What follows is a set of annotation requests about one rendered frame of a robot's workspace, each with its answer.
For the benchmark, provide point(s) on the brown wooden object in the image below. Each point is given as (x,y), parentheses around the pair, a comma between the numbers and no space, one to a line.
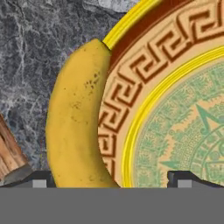
(8,154)

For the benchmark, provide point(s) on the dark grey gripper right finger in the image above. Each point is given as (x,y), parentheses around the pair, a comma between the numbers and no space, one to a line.
(183,178)

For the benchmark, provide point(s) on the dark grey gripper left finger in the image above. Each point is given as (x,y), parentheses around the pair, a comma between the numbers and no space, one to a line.
(40,178)

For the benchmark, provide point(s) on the yellow banana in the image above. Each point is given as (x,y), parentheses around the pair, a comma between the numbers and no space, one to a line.
(74,122)

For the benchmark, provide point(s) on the ornate patterned plate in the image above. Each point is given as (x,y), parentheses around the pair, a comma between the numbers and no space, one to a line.
(163,96)

